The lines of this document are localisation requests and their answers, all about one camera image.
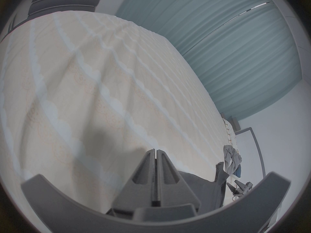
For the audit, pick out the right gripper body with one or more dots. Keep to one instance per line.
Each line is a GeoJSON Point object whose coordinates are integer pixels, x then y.
{"type": "Point", "coordinates": [245, 189]}

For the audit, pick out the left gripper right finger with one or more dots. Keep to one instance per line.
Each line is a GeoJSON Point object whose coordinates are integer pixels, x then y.
{"type": "Point", "coordinates": [170, 186]}

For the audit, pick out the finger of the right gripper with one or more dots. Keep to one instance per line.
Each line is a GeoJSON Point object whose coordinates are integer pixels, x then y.
{"type": "Point", "coordinates": [240, 185]}
{"type": "Point", "coordinates": [232, 187]}

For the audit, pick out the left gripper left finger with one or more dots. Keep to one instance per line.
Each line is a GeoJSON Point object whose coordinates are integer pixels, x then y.
{"type": "Point", "coordinates": [143, 186]}

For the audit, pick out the black sleeveless top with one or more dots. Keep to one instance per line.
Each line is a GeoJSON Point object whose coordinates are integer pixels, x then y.
{"type": "Point", "coordinates": [209, 190]}

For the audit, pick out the bed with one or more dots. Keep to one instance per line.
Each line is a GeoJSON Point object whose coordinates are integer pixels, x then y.
{"type": "Point", "coordinates": [97, 81]}

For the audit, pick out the dark blue garment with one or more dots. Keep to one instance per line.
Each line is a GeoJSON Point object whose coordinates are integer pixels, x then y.
{"type": "Point", "coordinates": [238, 171]}

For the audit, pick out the grey garment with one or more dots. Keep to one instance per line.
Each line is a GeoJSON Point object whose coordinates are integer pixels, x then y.
{"type": "Point", "coordinates": [232, 158]}

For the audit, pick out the white printed pillow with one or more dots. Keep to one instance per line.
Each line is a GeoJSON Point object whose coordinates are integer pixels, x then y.
{"type": "Point", "coordinates": [230, 135]}

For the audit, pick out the grey bedside table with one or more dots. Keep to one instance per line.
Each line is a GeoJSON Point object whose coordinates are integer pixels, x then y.
{"type": "Point", "coordinates": [233, 121]}

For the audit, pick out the blue-green curtain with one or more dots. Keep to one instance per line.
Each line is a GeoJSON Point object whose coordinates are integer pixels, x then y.
{"type": "Point", "coordinates": [182, 13]}
{"type": "Point", "coordinates": [255, 69]}

